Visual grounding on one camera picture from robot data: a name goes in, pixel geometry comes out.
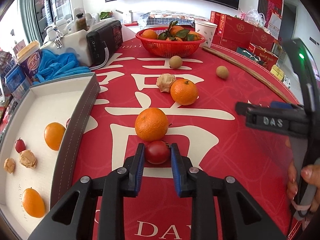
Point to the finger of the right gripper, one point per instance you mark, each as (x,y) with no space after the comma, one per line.
(283,105)
(290,122)

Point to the red round tablecloth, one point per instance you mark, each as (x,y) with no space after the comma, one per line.
(209,132)

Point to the blue drink can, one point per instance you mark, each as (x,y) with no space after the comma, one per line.
(17,82)

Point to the purple milk tea cup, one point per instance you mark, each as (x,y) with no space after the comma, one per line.
(29,58)

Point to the black portable radio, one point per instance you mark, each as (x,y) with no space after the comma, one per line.
(103,41)

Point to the dark green gift bag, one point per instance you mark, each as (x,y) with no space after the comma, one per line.
(244,52)

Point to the red plastic fruit basket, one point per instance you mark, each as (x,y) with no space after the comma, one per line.
(164,48)

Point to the large mandarin orange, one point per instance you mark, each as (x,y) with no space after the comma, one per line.
(151,124)

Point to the orange kumquat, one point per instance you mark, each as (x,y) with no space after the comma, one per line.
(33,203)

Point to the blue cloth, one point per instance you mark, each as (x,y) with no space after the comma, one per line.
(53,66)

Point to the yellow carton box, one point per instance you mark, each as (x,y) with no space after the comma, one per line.
(277,72)

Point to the brown kiwi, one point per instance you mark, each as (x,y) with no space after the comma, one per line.
(175,62)
(222,72)

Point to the red cherry tomato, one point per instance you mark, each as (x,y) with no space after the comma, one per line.
(20,145)

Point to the green potted plant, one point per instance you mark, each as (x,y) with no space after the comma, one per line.
(105,15)

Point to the pale walnut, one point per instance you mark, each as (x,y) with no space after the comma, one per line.
(165,81)

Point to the small round orange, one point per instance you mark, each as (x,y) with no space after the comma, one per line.
(53,135)

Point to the red gift bag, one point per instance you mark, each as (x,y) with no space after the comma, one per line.
(266,56)

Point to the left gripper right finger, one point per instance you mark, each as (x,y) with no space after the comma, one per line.
(220,199)

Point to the white shallow tray box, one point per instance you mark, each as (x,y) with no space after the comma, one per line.
(55,101)

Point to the tan walnut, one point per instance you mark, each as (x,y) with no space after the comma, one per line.
(28,159)

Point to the red gift box stack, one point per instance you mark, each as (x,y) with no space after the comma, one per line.
(233,32)

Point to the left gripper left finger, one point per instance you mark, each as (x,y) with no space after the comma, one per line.
(72,217)

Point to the white paper cup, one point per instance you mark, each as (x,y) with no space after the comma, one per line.
(207,30)

